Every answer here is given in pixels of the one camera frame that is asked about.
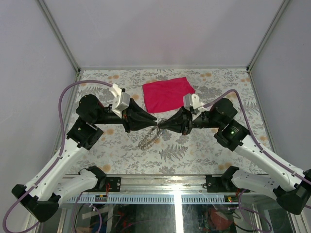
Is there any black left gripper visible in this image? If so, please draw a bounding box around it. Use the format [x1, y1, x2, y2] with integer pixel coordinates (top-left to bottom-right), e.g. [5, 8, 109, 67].
[94, 98, 158, 133]

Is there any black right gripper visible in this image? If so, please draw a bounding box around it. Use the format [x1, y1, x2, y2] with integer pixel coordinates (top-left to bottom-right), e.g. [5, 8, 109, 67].
[159, 105, 223, 135]

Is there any large metal keyring chain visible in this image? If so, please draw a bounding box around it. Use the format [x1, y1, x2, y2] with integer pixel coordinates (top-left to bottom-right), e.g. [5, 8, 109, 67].
[138, 118, 167, 150]

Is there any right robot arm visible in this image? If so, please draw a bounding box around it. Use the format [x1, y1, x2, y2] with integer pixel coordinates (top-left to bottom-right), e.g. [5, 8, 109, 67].
[158, 94, 311, 215]

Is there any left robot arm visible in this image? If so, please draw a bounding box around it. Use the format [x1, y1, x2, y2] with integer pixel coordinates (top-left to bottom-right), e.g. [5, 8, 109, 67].
[12, 94, 157, 223]

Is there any pink cloth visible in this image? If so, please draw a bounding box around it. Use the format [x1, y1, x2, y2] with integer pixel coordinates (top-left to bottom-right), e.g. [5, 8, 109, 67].
[142, 77, 195, 113]

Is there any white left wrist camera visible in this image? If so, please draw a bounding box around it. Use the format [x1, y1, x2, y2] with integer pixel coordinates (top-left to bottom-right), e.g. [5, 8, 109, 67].
[109, 83, 130, 118]

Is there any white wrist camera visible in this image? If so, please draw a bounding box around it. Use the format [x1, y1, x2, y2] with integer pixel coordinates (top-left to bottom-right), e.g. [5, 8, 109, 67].
[183, 94, 206, 115]
[109, 83, 130, 118]

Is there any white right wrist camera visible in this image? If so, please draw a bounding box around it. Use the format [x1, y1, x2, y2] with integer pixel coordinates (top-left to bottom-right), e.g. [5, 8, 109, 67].
[183, 94, 206, 115]

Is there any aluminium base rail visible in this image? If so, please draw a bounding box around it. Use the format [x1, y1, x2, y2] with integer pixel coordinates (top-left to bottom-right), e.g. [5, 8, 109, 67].
[55, 173, 298, 203]

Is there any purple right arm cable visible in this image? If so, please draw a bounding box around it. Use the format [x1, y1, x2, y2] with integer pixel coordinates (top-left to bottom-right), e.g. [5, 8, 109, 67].
[203, 89, 311, 209]

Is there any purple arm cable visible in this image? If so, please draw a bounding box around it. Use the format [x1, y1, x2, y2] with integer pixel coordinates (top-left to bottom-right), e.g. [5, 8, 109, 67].
[203, 89, 311, 209]
[0, 81, 114, 233]

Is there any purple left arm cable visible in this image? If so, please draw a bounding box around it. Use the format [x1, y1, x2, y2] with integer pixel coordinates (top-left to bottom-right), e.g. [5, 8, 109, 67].
[0, 81, 114, 233]

